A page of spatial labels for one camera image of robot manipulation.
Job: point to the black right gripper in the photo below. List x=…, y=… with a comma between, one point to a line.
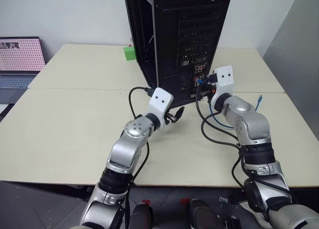
x=209, y=89

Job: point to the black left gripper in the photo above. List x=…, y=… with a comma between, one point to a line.
x=170, y=117

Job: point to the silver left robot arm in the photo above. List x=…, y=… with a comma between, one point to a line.
x=129, y=149

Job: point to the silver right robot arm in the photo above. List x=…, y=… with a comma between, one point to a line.
x=251, y=122

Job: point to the black computer tower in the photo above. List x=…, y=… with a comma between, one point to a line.
x=169, y=39

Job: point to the green block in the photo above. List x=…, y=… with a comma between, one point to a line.
x=129, y=54

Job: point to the grey partition panel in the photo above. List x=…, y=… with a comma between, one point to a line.
x=294, y=64

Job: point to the small silver metal fitting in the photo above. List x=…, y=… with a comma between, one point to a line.
x=223, y=199

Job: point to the dark rounded shape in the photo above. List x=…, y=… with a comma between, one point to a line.
x=141, y=215
x=202, y=214

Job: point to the black ribbed block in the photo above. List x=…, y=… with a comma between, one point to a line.
x=232, y=222

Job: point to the open grey laptop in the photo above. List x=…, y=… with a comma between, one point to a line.
x=20, y=54

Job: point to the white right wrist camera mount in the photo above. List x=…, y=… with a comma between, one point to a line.
x=224, y=82

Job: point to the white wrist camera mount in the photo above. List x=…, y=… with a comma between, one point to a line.
x=159, y=102
x=224, y=82

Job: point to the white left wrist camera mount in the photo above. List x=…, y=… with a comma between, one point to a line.
x=159, y=102

